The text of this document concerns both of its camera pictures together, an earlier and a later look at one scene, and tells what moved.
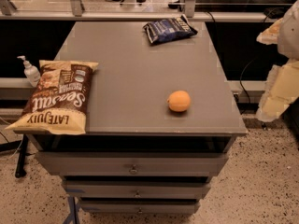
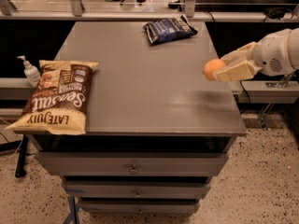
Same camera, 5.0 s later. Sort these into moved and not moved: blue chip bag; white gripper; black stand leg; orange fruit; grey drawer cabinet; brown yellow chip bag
Moved: white gripper; orange fruit
Not moved: grey drawer cabinet; blue chip bag; brown yellow chip bag; black stand leg
